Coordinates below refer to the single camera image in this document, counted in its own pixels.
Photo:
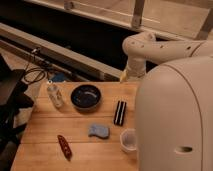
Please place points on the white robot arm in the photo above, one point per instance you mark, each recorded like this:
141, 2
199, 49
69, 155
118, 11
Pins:
174, 102

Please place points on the black white striped box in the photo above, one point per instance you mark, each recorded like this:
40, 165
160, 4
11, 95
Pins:
120, 113

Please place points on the black chair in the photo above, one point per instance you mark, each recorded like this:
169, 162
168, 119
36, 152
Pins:
12, 98

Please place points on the clear plastic bottle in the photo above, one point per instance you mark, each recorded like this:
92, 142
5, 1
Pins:
54, 94

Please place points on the blue object behind table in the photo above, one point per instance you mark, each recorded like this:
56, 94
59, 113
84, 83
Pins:
60, 77

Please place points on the clear plastic cup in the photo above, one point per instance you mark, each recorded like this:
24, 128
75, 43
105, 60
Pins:
128, 141

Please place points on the blue sponge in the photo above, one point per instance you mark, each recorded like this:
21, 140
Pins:
99, 131

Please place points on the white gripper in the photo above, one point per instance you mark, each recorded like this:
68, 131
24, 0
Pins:
133, 72

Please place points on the red pocket knife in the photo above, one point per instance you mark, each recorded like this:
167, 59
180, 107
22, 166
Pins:
65, 147

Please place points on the dark blue bowl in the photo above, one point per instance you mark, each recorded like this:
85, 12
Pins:
85, 97

